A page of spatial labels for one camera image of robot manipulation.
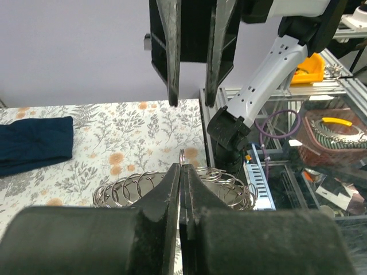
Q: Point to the yellow plastic bin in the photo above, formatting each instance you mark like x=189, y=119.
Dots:
x=311, y=70

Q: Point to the woven basket with rings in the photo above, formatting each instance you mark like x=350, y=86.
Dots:
x=331, y=137

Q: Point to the dark blue folded cloth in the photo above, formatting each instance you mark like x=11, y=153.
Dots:
x=30, y=144

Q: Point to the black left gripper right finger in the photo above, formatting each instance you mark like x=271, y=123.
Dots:
x=216, y=239

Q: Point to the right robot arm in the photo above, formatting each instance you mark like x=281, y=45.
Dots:
x=306, y=28

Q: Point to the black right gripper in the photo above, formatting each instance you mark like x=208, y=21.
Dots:
x=197, y=32

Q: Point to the white slotted cable duct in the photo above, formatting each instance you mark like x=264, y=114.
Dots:
x=256, y=180

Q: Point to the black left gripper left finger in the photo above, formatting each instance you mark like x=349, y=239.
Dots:
x=139, y=239

